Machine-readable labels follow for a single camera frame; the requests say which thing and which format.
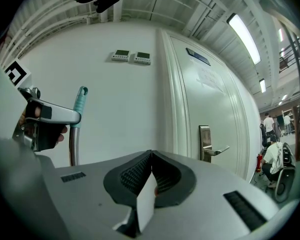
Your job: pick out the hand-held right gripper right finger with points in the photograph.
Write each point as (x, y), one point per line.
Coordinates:
(210, 179)

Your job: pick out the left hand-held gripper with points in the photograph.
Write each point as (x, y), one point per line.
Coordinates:
(5, 104)

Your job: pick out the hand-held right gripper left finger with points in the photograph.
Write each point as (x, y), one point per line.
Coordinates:
(90, 196)

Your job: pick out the person's left hand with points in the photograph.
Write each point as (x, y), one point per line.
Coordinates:
(63, 134)

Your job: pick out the red fire extinguisher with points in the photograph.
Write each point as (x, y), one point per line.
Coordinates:
(259, 164)

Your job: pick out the white door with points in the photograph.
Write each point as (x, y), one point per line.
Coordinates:
(210, 104)

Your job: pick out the white paper notice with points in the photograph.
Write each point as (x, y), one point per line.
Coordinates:
(210, 77)

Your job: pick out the small ceiling light panel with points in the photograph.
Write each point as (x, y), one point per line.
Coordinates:
(262, 85)

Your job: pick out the black door plate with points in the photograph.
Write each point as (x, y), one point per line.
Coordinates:
(198, 56)

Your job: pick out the long ceiling light panel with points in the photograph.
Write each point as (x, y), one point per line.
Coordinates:
(245, 37)

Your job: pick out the white wall thermostat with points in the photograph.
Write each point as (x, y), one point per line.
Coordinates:
(142, 58)
(121, 56)

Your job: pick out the black head-mounted camera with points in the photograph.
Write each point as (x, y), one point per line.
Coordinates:
(107, 0)

